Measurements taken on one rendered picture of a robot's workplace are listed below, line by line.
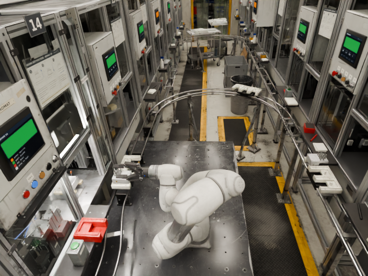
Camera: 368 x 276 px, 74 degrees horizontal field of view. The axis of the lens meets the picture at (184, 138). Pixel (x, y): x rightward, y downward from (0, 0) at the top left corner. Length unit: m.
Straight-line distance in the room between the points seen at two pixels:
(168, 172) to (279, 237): 1.52
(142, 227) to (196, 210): 0.97
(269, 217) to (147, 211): 1.39
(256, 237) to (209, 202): 1.70
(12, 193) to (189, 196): 0.71
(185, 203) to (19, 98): 0.80
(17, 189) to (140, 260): 0.88
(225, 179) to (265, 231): 1.72
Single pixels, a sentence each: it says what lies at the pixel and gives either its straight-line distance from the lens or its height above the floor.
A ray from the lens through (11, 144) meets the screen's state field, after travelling 1.15.
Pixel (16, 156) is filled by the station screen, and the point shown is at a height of 1.60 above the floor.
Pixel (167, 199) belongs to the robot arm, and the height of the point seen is 1.05.
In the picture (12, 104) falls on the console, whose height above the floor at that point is 1.77.
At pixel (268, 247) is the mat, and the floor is 0.01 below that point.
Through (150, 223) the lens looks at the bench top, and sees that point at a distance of 1.89.
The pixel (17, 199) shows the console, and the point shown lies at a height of 1.44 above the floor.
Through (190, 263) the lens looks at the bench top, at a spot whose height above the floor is 0.68.
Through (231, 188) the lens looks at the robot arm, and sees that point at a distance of 1.02.
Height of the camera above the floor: 2.18
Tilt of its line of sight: 34 degrees down
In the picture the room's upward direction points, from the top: 3 degrees counter-clockwise
